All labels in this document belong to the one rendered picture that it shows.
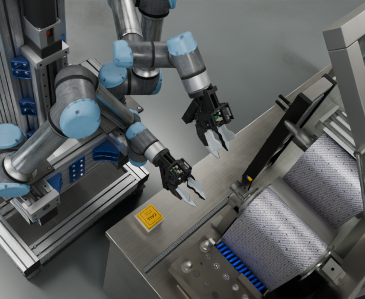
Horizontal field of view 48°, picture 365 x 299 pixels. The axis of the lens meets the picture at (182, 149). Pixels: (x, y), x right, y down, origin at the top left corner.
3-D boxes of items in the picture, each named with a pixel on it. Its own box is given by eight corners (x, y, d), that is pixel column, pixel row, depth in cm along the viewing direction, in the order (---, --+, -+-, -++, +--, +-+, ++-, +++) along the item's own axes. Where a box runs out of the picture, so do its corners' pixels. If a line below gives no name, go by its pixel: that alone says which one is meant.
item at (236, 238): (220, 239, 143) (236, 219, 128) (268, 292, 137) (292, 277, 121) (218, 240, 143) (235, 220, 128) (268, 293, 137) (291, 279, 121)
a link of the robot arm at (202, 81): (175, 81, 113) (196, 69, 117) (182, 96, 115) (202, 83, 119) (192, 78, 107) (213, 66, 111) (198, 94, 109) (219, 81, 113)
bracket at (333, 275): (328, 258, 118) (332, 257, 116) (343, 274, 116) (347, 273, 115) (318, 270, 115) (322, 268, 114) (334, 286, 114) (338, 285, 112)
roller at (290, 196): (271, 186, 146) (284, 170, 136) (325, 240, 139) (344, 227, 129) (249, 206, 140) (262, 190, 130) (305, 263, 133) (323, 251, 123)
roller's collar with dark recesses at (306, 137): (300, 134, 137) (309, 123, 131) (313, 146, 135) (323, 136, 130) (288, 143, 134) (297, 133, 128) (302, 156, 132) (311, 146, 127)
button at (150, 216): (150, 205, 156) (151, 203, 154) (162, 219, 154) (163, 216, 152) (136, 216, 153) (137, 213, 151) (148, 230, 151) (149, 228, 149)
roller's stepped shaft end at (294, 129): (285, 121, 136) (290, 115, 134) (299, 133, 135) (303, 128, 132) (280, 126, 135) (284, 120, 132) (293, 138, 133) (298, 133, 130)
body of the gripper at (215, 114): (217, 133, 111) (201, 93, 107) (198, 133, 118) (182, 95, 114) (236, 120, 115) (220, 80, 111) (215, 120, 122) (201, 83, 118)
